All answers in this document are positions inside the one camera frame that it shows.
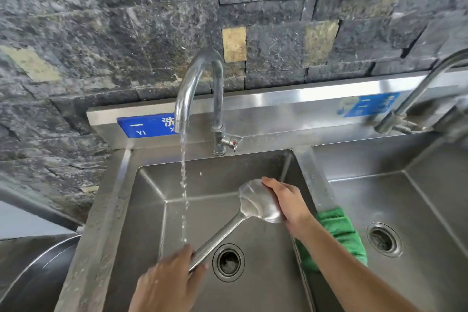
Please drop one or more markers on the large steel pot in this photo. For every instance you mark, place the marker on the large steel pot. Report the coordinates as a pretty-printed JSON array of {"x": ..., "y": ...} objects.
[{"x": 36, "y": 286}]

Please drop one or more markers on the steel sink drain strainer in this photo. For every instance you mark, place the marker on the steel sink drain strainer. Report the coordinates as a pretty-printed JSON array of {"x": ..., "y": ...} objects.
[
  {"x": 384, "y": 239},
  {"x": 228, "y": 262}
]

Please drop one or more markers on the blue sign with droplet picture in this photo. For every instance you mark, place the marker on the blue sign with droplet picture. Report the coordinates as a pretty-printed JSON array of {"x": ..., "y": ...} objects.
[{"x": 369, "y": 105}]

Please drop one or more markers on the bright green cloth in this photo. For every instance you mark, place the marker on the bright green cloth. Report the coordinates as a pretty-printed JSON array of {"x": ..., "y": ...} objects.
[{"x": 340, "y": 227}]

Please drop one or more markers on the chrome gooseneck faucet red dot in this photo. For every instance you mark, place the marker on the chrome gooseneck faucet red dot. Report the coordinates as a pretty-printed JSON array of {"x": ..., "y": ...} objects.
[{"x": 218, "y": 103}]

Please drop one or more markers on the person's right hand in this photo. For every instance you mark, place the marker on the person's right hand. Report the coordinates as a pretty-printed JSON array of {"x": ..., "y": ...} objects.
[{"x": 292, "y": 205}]

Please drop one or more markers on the stainless steel sink unit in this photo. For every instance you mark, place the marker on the stainless steel sink unit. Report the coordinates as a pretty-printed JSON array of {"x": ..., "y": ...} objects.
[{"x": 365, "y": 194}]

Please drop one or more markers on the plain chrome gooseneck faucet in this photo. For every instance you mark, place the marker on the plain chrome gooseneck faucet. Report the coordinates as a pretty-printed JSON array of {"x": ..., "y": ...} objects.
[{"x": 420, "y": 92}]

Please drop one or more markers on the person's left hand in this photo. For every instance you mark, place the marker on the person's left hand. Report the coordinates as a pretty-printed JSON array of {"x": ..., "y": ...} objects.
[{"x": 164, "y": 286}]

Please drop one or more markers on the blue rectangular sign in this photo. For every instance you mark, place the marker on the blue rectangular sign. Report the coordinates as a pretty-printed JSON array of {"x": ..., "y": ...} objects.
[{"x": 139, "y": 127}]

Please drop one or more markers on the grey metal frame bar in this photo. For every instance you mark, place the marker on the grey metal frame bar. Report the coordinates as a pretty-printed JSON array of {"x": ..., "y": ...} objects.
[{"x": 36, "y": 209}]

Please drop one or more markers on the person's right forearm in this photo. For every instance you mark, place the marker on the person's right forearm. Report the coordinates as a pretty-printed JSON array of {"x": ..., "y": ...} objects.
[{"x": 347, "y": 275}]

